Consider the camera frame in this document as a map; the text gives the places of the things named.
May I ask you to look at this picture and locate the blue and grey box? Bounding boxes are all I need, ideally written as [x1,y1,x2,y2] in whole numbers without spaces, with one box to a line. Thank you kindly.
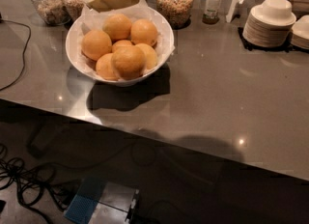
[64,178,139,224]

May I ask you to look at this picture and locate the right glass granola jar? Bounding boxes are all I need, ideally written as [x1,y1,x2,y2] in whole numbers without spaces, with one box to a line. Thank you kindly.
[156,0,194,29]

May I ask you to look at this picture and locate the white ceramic bowl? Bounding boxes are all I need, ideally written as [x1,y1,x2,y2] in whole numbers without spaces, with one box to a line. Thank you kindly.
[65,1,175,87]

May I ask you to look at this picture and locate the stack of paper plates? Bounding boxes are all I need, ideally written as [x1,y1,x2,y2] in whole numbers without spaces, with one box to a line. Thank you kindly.
[242,4,296,48]

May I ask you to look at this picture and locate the glass bottle white label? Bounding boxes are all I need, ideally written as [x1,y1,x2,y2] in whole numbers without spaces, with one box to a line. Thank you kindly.
[202,0,225,25]

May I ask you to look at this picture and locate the black tray under plates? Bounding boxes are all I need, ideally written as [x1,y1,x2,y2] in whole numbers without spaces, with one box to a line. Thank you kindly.
[238,27,309,53]

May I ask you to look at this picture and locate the white bowl on plates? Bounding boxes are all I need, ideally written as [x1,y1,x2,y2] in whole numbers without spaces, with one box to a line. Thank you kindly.
[262,0,293,22]

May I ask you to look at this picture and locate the black floor cables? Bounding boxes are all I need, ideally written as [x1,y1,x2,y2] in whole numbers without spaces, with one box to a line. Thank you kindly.
[0,142,81,224]

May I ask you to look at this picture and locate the white paper bowl liner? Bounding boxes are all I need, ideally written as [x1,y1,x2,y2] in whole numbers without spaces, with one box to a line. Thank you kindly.
[75,0,177,81]

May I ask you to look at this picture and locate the hidden middle orange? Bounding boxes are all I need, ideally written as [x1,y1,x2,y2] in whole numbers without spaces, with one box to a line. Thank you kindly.
[112,40,133,53]

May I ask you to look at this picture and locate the left glass granola jar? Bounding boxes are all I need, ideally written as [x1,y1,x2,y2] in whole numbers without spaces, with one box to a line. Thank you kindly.
[31,0,70,26]

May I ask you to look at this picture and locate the black cable on table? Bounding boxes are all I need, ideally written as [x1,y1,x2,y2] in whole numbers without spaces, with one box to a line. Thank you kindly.
[0,18,32,92]

